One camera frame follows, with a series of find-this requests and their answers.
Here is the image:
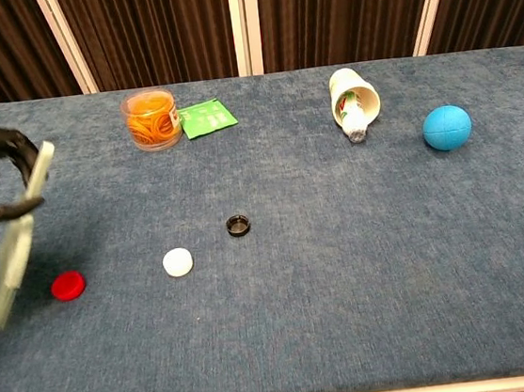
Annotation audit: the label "white plastic utensil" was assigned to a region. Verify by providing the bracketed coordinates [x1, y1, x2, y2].
[0, 139, 75, 332]

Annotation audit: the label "red bottle cap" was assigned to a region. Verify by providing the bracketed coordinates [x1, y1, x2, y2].
[47, 268, 89, 305]

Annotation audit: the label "white bottle cap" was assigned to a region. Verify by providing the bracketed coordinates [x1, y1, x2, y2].
[159, 245, 197, 280]

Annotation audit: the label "small dark ring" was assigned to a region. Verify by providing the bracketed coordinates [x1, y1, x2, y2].
[224, 212, 254, 240]

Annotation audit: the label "clear jar orange rubber bands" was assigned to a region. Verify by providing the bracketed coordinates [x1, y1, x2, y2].
[118, 86, 185, 156]

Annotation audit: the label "green sachet packet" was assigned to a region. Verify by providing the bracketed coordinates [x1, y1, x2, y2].
[175, 95, 241, 143]

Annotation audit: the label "blue table cloth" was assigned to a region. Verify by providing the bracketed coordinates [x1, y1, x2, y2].
[0, 42, 524, 392]

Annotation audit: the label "white tube in cup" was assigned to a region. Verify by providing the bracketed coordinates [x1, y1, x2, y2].
[336, 89, 373, 147]

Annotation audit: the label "blue ball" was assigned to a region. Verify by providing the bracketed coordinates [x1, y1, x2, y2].
[420, 102, 476, 156]

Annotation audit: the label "white double frame post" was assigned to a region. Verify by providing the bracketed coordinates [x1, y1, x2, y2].
[227, 0, 267, 79]

